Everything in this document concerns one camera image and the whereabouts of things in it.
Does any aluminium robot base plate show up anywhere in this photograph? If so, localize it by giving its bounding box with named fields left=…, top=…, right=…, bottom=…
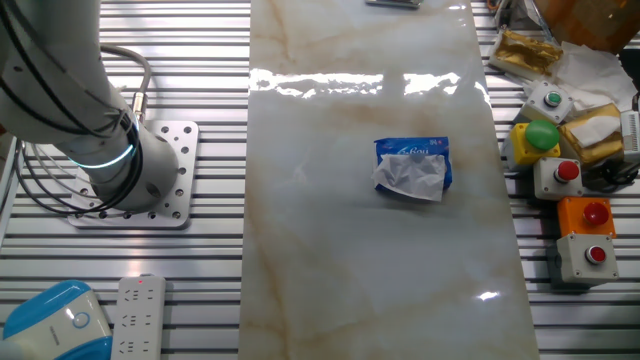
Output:
left=67, top=119, right=200, bottom=230

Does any orange box red button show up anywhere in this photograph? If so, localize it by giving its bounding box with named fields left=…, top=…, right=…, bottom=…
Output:
left=557, top=196, right=617, bottom=239

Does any crumpled white paper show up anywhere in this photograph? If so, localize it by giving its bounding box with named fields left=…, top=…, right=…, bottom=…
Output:
left=522, top=41, right=639, bottom=113

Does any blue tissue pack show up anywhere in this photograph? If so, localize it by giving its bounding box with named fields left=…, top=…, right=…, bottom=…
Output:
left=370, top=135, right=454, bottom=203

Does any gold foil package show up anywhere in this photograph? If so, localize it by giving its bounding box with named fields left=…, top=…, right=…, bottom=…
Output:
left=488, top=28, right=565, bottom=81

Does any blue and white device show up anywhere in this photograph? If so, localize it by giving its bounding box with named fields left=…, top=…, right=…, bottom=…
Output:
left=0, top=279, right=114, bottom=360

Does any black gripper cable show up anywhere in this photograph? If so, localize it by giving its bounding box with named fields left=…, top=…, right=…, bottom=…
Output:
left=0, top=74, right=126, bottom=140
left=0, top=0, right=126, bottom=139

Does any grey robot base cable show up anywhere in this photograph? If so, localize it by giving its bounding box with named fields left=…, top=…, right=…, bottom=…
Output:
left=99, top=43, right=153, bottom=124

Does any white power strip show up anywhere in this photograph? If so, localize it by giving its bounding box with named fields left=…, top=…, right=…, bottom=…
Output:
left=110, top=274, right=167, bottom=360

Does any grey box red button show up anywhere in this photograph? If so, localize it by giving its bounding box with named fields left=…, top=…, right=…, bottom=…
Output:
left=533, top=157, right=584, bottom=202
left=555, top=232, right=620, bottom=287

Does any grey box green button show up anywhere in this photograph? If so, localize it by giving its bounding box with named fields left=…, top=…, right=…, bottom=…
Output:
left=519, top=80, right=575, bottom=125

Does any brown cardboard box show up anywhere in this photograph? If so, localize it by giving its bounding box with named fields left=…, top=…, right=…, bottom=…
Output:
left=532, top=0, right=640, bottom=54

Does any grey ribbed handheld device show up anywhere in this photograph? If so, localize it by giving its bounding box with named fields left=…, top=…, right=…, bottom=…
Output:
left=620, top=110, right=640, bottom=154

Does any yellow box green button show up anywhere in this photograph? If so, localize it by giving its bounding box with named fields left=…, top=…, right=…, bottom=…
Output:
left=509, top=119, right=562, bottom=167

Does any black handheld device cable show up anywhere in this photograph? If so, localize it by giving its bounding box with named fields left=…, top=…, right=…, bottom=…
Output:
left=583, top=158, right=640, bottom=194

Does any black base cable bundle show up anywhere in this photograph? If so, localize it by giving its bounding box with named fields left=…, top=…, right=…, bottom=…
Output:
left=12, top=119, right=145, bottom=219

